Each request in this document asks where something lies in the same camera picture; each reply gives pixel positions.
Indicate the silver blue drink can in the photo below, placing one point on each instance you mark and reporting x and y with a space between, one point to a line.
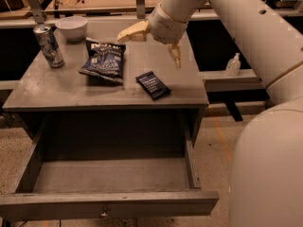
49 45

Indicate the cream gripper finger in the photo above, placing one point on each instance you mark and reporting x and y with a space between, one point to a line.
175 54
136 33

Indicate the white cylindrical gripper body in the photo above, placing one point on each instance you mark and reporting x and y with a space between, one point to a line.
165 26

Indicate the white ceramic bowl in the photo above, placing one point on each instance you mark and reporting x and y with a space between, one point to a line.
73 28

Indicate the open grey top drawer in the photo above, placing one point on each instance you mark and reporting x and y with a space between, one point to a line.
130 181

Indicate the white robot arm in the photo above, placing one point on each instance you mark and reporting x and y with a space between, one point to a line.
266 183

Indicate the clear hand sanitizer bottle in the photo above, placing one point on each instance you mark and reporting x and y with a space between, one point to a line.
233 66

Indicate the metal drawer knob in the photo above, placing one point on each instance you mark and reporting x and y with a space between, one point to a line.
104 213

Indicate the dark blue rxbar wrapper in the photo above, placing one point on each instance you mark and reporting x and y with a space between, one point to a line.
153 85

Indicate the grey cabinet with top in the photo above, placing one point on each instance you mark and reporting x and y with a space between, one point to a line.
156 102

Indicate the dark blue chip bag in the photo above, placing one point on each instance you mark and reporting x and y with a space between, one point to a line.
105 60

